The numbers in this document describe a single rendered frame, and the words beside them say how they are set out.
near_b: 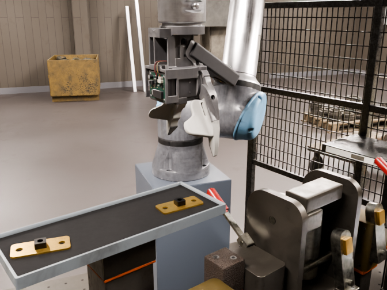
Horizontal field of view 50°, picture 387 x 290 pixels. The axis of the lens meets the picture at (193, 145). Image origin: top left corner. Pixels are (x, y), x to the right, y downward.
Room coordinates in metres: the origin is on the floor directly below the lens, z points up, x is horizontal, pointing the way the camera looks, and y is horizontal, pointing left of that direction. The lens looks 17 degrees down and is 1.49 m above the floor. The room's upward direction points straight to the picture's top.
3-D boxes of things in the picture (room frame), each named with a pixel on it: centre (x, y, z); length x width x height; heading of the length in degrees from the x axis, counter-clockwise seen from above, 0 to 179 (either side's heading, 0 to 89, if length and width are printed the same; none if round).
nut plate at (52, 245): (0.55, 0.23, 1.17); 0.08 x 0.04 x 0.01; 110
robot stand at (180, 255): (1.03, 0.03, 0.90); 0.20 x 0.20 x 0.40; 21
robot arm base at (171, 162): (1.03, 0.03, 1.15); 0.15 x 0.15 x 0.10
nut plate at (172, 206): (0.70, 0.03, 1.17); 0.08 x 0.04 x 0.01; 122
